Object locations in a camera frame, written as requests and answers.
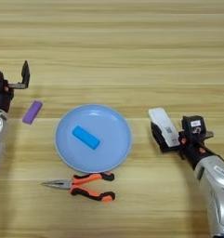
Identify light blue round plate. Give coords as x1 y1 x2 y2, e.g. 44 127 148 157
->
54 103 133 175

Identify purple rectangular block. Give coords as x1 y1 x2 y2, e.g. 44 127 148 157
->
21 100 44 126

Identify white rectangular device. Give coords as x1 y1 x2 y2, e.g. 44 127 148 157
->
148 107 181 149

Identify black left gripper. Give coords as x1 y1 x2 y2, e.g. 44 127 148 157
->
0 59 31 114

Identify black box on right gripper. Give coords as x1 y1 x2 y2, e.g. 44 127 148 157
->
181 114 207 138

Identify blue rectangular block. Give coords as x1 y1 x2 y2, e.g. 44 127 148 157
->
72 125 101 151

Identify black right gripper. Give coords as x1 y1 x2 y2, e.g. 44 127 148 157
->
150 121 217 170

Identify orange black needle-nose pliers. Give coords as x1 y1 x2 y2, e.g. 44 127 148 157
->
40 171 116 203

